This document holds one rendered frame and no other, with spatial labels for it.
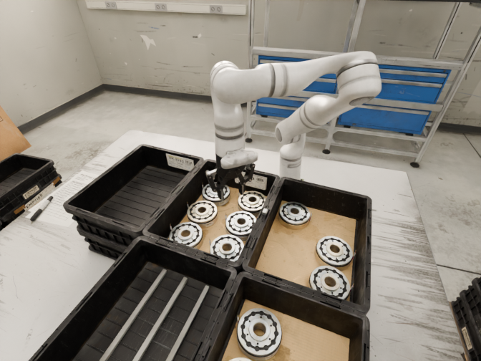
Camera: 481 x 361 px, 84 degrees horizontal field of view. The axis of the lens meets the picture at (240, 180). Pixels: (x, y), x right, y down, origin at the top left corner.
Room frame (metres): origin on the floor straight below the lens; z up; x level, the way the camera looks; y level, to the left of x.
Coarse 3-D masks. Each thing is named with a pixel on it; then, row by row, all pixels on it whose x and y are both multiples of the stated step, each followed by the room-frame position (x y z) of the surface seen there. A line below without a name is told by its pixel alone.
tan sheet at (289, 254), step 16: (320, 224) 0.60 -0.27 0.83; (336, 224) 0.60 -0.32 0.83; (352, 224) 0.60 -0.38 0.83; (272, 240) 0.54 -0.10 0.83; (288, 240) 0.54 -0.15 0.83; (304, 240) 0.54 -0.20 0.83; (352, 240) 0.54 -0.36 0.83; (272, 256) 0.47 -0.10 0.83; (288, 256) 0.47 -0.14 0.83; (304, 256) 0.47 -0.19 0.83; (272, 272) 0.42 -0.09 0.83; (288, 272) 0.42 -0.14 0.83; (304, 272) 0.42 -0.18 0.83
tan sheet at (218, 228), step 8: (232, 192) 0.76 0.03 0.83; (200, 200) 0.72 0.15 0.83; (232, 200) 0.72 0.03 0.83; (224, 208) 0.68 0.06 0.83; (232, 208) 0.68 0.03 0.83; (224, 216) 0.64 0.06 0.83; (216, 224) 0.60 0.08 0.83; (224, 224) 0.60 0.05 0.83; (208, 232) 0.57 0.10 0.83; (216, 232) 0.57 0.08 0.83; (224, 232) 0.57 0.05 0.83; (208, 240) 0.54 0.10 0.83; (200, 248) 0.51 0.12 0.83; (208, 248) 0.51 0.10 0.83
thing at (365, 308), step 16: (336, 192) 0.66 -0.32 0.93; (352, 192) 0.65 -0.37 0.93; (368, 208) 0.58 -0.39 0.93; (368, 224) 0.51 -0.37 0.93; (256, 240) 0.47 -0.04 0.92; (368, 240) 0.47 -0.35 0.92; (368, 256) 0.40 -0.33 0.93; (256, 272) 0.36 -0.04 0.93; (368, 272) 0.36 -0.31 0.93; (304, 288) 0.32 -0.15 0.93; (368, 288) 0.32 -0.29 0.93; (352, 304) 0.28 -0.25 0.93; (368, 304) 0.28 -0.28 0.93
